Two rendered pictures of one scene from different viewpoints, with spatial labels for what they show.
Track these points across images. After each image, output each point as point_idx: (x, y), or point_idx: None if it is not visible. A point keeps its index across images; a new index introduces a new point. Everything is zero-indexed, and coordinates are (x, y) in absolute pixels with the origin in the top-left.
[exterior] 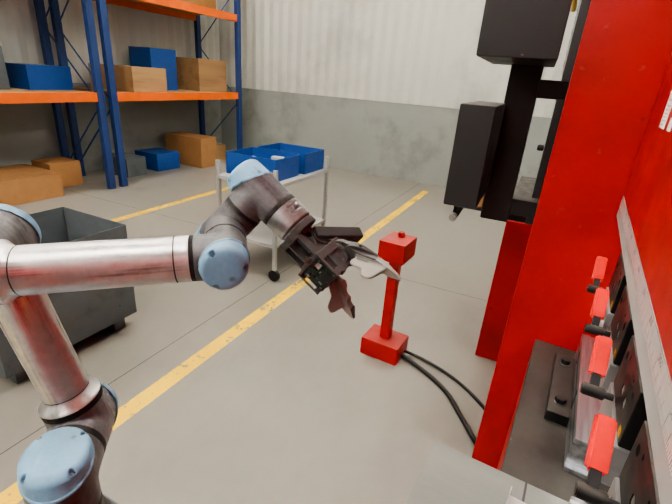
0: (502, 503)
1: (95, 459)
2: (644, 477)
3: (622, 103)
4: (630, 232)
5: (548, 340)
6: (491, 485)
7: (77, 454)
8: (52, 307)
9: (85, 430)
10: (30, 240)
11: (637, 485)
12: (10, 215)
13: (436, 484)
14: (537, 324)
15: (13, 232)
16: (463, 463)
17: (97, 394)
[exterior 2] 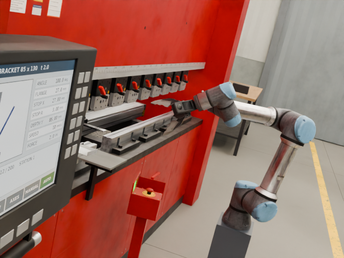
0: (90, 155)
1: (237, 191)
2: (104, 82)
3: None
4: None
5: None
6: (92, 158)
7: (240, 181)
8: (279, 153)
9: (249, 190)
10: (289, 126)
11: (103, 85)
12: (296, 117)
13: (113, 161)
14: None
15: (288, 119)
16: (101, 163)
17: (256, 190)
